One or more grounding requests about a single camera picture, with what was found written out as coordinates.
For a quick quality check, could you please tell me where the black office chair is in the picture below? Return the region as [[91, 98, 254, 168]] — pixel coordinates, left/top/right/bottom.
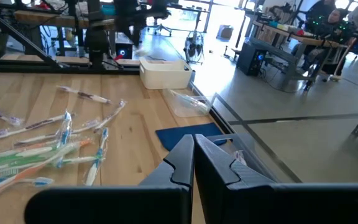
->
[[146, 0, 173, 37]]

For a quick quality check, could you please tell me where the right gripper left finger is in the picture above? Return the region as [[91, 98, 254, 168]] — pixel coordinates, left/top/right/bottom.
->
[[24, 134, 196, 224]]

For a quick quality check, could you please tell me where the wooden top office desk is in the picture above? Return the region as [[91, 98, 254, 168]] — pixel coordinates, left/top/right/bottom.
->
[[249, 20, 358, 91]]

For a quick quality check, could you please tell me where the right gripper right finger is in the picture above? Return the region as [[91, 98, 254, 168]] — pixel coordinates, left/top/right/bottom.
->
[[195, 134, 358, 224]]

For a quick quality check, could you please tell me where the standing floor fan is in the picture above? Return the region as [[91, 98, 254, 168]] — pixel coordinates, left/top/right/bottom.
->
[[183, 29, 205, 65]]

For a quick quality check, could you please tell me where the broom with wooden stick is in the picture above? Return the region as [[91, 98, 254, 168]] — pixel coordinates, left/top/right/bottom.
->
[[328, 37, 358, 82]]

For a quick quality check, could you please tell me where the clear plastic bin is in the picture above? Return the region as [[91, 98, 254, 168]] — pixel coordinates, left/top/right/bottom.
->
[[162, 88, 219, 118]]

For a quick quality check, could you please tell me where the blue cloth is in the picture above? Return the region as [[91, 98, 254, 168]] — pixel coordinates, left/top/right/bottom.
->
[[155, 122, 228, 152]]

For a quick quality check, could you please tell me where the computer tower with blue ring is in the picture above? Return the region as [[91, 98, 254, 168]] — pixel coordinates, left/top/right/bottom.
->
[[115, 40, 134, 60]]

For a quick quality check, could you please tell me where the cardboard box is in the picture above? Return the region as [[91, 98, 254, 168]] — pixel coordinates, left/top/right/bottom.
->
[[218, 24, 234, 40]]

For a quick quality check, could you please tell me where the wooden workbench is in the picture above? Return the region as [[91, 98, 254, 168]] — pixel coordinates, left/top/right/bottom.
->
[[14, 9, 117, 29]]

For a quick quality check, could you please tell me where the white plastic bin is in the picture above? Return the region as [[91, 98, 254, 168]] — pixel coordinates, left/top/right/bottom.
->
[[139, 55, 194, 91]]

